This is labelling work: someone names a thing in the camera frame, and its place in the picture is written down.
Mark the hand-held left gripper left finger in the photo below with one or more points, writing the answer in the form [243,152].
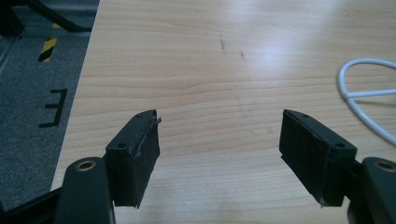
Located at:
[132,165]

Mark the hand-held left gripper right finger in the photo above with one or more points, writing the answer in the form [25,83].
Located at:
[314,155]

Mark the yellow and black striped tape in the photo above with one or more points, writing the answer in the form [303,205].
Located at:
[48,48]

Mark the black metal stand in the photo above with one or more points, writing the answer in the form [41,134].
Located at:
[46,15]

